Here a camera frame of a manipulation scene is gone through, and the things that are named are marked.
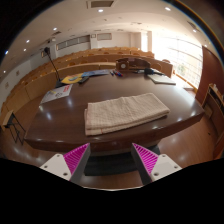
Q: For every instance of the white printed poster sheet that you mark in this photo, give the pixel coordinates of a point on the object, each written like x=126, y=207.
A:
x=57, y=93

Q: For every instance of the beige checked towel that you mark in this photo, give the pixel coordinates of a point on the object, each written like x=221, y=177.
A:
x=125, y=112

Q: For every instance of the large bright window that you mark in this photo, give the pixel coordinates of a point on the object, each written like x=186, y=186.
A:
x=180, y=56

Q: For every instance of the ceiling air vent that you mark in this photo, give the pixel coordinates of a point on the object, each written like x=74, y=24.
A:
x=100, y=3

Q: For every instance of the white flat pad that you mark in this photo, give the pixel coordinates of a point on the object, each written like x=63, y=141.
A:
x=161, y=79

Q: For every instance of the small black-legged side table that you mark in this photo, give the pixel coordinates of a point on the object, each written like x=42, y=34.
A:
x=10, y=121

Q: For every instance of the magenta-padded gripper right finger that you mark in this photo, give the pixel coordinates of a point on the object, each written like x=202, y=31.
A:
x=146, y=159

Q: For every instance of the wooden shelf unit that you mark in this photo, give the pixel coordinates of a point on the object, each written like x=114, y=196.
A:
x=215, y=103

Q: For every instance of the blue marker pen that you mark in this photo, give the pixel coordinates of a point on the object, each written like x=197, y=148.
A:
x=111, y=72

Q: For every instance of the black desk device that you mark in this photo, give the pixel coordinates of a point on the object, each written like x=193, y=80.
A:
x=150, y=71

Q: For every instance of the recessed ceiling lights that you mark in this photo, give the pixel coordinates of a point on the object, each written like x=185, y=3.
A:
x=100, y=10

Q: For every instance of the red marker pen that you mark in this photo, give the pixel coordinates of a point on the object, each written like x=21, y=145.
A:
x=119, y=73
x=115, y=72

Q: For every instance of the black gooseneck desk microphone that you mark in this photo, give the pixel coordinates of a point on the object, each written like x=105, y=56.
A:
x=50, y=61

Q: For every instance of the wooden desk organizer with clock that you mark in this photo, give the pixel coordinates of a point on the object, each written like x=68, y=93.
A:
x=131, y=64

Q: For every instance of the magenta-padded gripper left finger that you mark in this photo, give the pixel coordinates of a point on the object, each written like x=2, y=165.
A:
x=77, y=157

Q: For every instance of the black remote control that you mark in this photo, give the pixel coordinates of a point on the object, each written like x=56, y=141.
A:
x=83, y=80

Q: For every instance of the wooden lecture bench rows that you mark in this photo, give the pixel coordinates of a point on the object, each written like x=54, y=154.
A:
x=73, y=63

